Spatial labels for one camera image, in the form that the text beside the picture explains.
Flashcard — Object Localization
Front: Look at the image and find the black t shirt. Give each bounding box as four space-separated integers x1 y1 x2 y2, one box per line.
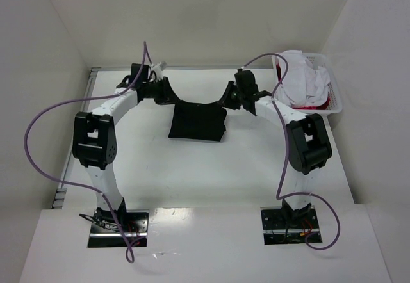
168 101 227 142

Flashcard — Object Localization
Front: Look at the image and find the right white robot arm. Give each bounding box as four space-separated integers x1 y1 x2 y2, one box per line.
219 69 332 227

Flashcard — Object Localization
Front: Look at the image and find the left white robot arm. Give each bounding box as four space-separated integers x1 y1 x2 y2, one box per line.
72 61 179 226

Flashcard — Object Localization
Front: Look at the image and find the white t shirt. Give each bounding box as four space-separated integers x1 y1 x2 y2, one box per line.
274 50 331 109

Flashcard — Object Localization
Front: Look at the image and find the white plastic basket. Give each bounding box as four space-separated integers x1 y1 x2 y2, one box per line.
272 52 342 115

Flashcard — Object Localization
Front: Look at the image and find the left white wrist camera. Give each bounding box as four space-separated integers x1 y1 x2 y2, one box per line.
149 61 167 82

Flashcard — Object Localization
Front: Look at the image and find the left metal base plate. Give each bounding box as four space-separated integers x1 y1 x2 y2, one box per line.
83 210 149 248

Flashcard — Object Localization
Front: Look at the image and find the metal base plate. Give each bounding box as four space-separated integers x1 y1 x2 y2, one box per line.
83 210 149 248
261 207 322 245

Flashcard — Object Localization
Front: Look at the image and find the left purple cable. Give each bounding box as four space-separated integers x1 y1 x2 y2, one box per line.
24 41 153 263

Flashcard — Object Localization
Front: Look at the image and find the purple cable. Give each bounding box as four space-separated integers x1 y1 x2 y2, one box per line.
244 52 341 251
24 41 153 263

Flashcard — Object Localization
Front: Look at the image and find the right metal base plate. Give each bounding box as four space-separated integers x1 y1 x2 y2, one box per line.
261 207 322 245

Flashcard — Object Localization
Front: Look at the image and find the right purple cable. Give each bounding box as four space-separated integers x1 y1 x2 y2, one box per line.
244 52 341 251

